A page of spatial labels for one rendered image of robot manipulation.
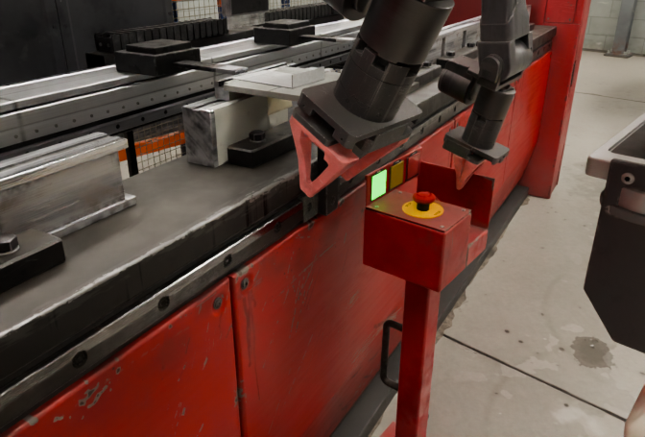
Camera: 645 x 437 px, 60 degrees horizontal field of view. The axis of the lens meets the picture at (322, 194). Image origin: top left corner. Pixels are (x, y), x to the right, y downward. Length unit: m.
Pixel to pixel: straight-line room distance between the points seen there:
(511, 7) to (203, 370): 0.69
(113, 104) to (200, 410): 0.56
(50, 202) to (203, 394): 0.35
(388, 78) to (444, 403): 1.40
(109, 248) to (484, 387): 1.35
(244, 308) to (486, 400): 1.07
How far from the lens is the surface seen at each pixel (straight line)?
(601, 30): 8.34
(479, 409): 1.76
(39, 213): 0.73
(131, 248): 0.70
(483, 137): 0.99
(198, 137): 0.92
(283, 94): 0.86
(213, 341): 0.84
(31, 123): 1.00
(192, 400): 0.85
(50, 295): 0.64
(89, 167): 0.76
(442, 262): 0.96
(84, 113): 1.06
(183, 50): 1.14
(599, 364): 2.04
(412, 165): 1.11
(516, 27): 0.93
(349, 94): 0.46
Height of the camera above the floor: 1.19
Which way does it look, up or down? 23 degrees down
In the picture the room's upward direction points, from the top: straight up
